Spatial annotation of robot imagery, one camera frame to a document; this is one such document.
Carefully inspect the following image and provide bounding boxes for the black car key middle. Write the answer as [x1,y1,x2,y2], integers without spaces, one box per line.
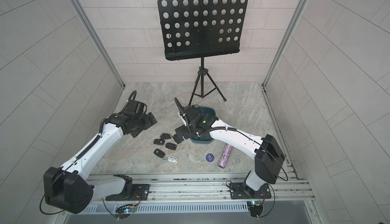
[165,142,177,151]

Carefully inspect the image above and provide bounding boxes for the black perforated music stand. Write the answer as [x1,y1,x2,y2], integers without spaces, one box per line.
[157,0,248,98]

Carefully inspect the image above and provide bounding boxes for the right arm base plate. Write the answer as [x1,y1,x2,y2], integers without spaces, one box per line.
[226,181,272,200]

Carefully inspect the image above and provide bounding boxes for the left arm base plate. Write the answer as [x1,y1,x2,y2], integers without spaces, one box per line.
[105,184,150,201]

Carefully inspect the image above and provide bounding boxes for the left circuit board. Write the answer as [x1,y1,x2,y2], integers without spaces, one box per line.
[115,204,138,220]

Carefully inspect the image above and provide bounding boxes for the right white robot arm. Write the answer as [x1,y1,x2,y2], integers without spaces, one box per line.
[173,98,285,198]

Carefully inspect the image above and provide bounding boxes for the aluminium mounting rail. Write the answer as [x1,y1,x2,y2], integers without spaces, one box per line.
[59,172,316,206]

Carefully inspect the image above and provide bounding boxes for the right circuit board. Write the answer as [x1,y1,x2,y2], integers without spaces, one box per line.
[247,200,265,219]

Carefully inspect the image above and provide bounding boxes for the round purple lid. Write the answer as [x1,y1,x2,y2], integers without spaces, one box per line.
[205,153,215,162]

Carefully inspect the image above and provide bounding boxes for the teal plastic storage box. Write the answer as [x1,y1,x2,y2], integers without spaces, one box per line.
[191,105,217,144]

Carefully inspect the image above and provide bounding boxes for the purple glitter tube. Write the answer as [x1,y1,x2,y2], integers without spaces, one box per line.
[218,144,233,169]

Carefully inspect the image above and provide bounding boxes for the black car key front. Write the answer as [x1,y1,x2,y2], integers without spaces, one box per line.
[153,149,166,159]

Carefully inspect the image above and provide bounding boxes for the circuit board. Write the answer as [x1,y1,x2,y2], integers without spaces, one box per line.
[115,204,138,220]
[247,200,265,219]

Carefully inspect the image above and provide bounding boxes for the black car key cluster left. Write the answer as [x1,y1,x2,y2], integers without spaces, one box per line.
[160,133,172,140]

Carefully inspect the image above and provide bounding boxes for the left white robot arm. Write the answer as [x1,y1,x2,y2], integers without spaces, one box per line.
[40,91,157,214]

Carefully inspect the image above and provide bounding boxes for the white remote key fob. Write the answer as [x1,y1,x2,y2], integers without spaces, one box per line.
[163,156,178,163]

